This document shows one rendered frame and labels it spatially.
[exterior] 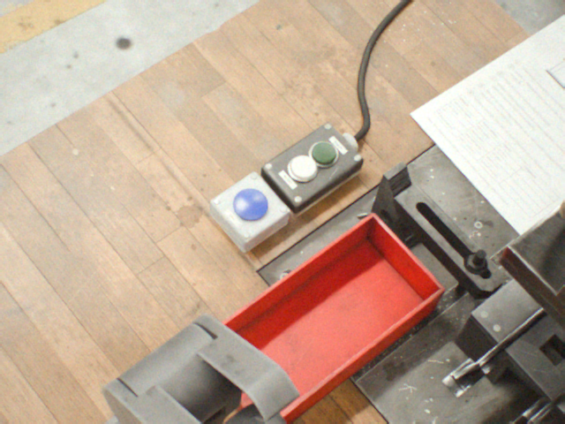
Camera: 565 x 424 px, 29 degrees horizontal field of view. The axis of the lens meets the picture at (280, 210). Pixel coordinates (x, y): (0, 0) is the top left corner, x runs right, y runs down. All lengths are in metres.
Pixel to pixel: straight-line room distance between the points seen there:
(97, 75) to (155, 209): 1.21
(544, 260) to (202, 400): 0.40
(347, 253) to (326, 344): 0.12
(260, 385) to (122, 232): 0.58
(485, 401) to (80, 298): 0.46
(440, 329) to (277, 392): 0.55
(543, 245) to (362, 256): 0.29
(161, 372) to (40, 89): 1.74
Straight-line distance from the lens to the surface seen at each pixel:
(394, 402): 1.22
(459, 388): 1.15
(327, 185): 1.28
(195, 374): 0.77
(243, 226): 1.24
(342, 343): 1.22
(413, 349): 1.24
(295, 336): 1.22
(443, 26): 1.47
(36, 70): 2.50
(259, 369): 0.73
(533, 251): 1.05
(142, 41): 2.52
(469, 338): 1.22
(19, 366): 1.22
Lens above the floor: 2.04
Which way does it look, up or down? 62 degrees down
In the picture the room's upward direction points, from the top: 10 degrees clockwise
